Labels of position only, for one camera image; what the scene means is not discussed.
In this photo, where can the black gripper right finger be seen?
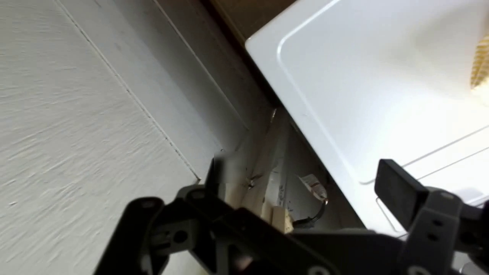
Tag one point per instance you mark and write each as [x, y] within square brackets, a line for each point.
[433, 230]

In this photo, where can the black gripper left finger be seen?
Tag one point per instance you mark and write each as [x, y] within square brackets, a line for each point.
[147, 230]

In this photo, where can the white top-load washing machine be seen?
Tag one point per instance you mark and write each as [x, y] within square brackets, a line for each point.
[383, 77]

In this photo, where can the white wall plug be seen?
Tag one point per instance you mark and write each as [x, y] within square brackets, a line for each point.
[312, 191]

